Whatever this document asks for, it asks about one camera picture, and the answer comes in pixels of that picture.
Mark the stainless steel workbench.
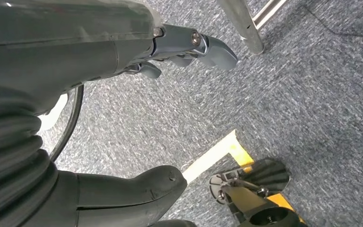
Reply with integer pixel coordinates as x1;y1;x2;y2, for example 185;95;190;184
216;0;289;55

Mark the white rounded shell piece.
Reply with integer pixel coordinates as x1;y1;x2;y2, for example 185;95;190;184
38;93;69;131

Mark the yellow floor tape square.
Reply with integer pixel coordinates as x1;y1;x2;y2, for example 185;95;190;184
181;129;306;225

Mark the black robot foot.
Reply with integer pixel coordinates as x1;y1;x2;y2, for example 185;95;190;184
208;158;291;206

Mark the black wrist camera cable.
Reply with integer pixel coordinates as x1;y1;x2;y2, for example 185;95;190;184
48;84;85;163

